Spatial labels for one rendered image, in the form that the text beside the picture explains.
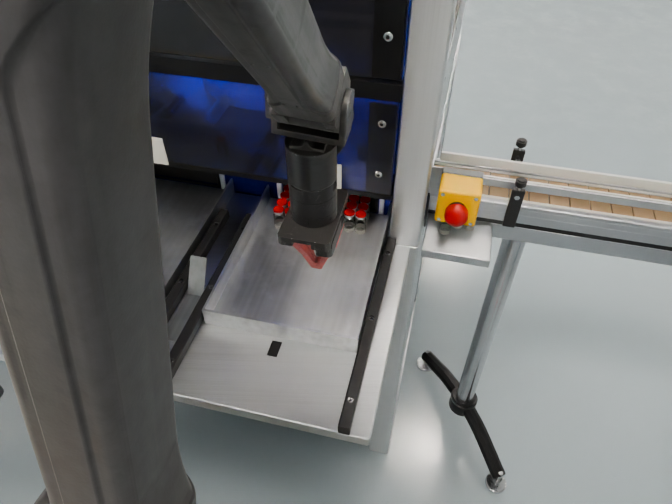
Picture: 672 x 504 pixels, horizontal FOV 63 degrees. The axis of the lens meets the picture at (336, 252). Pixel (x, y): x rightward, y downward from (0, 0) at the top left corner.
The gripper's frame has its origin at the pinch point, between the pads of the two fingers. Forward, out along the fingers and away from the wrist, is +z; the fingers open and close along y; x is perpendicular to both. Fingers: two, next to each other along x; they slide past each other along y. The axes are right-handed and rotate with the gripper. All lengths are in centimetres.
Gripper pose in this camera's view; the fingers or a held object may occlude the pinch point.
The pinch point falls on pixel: (316, 262)
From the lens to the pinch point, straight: 73.7
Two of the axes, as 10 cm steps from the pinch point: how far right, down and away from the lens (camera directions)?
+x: -9.7, -1.6, 1.7
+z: 0.1, 7.0, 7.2
